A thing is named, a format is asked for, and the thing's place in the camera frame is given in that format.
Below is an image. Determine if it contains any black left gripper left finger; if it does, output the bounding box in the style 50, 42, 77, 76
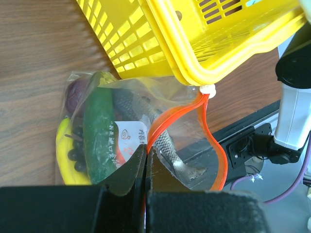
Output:
0, 145, 146, 233

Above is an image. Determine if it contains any peach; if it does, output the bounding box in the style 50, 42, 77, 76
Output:
65, 78, 88, 115

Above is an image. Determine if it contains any black grape bunch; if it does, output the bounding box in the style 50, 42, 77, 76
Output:
65, 126, 87, 173

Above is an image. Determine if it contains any green cucumber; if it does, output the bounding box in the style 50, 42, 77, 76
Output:
83, 87, 120, 184

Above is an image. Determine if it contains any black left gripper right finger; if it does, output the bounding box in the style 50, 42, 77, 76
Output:
146, 149, 269, 233

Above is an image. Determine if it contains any yellow plastic basket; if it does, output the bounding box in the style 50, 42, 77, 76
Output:
77, 0, 307, 86

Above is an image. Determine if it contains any yellow banana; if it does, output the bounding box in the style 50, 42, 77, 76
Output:
55, 117, 91, 185

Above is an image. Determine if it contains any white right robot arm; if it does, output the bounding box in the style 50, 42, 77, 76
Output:
253, 22, 311, 165

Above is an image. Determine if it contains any clear zip bag orange zipper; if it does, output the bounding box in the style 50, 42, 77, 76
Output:
56, 71, 228, 190

